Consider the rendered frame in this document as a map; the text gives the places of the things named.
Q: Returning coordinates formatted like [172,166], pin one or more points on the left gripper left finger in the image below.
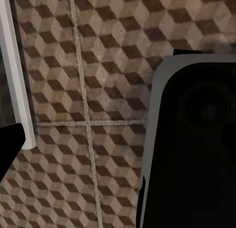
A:
[12,138]

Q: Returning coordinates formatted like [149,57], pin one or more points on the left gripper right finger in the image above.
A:
[228,138]

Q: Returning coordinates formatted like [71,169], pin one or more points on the shower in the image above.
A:
[13,68]

